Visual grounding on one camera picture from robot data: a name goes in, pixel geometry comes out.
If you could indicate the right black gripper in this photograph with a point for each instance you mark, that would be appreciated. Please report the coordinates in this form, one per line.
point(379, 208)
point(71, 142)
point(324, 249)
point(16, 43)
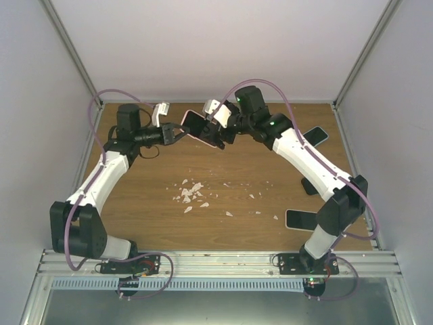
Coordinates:
point(218, 133)

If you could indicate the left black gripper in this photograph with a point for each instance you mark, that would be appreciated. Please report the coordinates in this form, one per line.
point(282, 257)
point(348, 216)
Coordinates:
point(167, 133)

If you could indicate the pink phone case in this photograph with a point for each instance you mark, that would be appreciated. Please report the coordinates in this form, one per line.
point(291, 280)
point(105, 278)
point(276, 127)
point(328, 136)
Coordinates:
point(191, 120)

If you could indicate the phone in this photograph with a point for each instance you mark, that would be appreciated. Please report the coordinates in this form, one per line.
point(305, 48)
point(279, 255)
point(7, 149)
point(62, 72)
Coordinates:
point(315, 136)
point(300, 220)
point(308, 187)

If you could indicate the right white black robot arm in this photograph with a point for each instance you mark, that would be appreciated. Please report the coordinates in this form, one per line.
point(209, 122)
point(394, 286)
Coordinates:
point(343, 195)

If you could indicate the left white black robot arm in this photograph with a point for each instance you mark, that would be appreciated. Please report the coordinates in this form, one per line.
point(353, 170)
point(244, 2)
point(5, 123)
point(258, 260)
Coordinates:
point(76, 225)

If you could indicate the phone in black case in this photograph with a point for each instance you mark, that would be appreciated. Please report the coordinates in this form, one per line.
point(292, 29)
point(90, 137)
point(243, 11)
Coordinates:
point(308, 187)

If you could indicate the phone in white case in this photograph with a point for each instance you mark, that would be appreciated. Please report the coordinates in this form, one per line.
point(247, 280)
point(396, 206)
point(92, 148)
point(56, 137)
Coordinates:
point(300, 220)

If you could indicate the white debris flakes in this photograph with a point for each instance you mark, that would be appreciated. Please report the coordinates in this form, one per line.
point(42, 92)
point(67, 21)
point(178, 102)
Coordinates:
point(223, 192)

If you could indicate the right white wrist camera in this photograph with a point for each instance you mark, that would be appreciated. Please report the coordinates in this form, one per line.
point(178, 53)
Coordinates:
point(219, 112)

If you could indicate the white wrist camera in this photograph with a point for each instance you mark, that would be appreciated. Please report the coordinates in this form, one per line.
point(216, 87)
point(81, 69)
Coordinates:
point(160, 109)
point(219, 112)

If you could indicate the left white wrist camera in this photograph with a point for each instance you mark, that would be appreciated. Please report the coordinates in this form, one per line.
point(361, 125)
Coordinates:
point(160, 109)

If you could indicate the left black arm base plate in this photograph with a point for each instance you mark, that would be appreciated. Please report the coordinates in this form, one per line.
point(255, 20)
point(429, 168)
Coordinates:
point(144, 266)

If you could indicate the grey slotted cable duct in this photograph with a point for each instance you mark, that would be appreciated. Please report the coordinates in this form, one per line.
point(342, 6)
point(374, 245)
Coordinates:
point(181, 284)

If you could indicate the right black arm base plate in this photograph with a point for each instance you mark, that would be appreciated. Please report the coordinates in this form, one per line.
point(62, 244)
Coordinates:
point(291, 264)

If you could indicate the left aluminium corner post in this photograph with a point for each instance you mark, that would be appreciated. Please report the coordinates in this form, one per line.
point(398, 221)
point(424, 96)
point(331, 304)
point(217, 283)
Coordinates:
point(62, 33)

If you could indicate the aluminium corner post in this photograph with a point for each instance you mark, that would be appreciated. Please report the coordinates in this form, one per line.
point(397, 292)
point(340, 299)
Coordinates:
point(62, 33)
point(378, 30)

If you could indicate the aluminium front rail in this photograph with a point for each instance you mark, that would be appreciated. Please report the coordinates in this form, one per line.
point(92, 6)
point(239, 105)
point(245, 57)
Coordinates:
point(237, 264)

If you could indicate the right aluminium corner post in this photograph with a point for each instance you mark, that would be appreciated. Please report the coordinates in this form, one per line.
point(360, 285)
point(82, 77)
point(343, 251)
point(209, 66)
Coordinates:
point(378, 30)

